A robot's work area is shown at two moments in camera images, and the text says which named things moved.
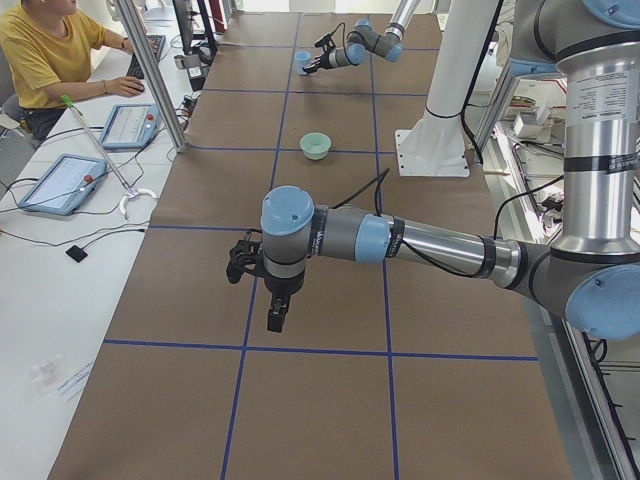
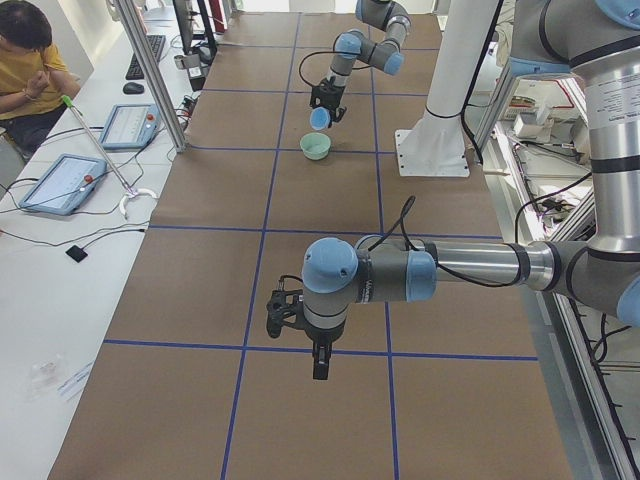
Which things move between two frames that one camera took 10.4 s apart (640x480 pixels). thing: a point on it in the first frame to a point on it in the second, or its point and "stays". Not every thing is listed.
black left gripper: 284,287 to 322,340
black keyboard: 156,43 stays
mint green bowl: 315,145 stays
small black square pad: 76,253 stays
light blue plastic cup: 302,58 to 319,118
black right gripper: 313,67 to 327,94
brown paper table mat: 387,372 stays
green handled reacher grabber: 131,192 stays
